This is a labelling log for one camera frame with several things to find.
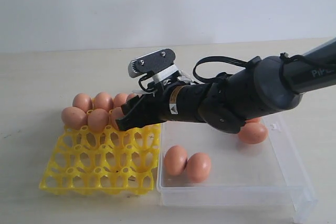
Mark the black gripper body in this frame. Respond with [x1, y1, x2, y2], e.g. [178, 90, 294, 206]
[142, 83, 244, 134]

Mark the brown egg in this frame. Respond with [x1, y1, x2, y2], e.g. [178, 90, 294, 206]
[163, 145, 187, 176]
[61, 106, 87, 130]
[110, 107, 124, 130]
[88, 109, 109, 133]
[93, 92, 113, 112]
[186, 152, 212, 183]
[246, 117, 261, 123]
[237, 122, 268, 144]
[127, 93, 137, 101]
[113, 93, 128, 108]

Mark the brown egg tray corner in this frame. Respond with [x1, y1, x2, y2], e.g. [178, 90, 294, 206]
[72, 93, 93, 113]

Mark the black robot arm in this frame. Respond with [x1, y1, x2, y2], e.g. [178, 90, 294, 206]
[116, 40, 335, 134]

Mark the yellow plastic egg tray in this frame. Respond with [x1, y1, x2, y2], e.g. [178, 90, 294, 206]
[39, 124, 161, 195]

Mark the clear plastic box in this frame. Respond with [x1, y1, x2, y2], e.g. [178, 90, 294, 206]
[156, 114, 317, 223]

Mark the black camera cable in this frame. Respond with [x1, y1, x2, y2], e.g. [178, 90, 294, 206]
[193, 56, 253, 83]

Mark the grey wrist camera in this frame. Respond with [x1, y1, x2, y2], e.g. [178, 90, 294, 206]
[128, 48, 180, 83]

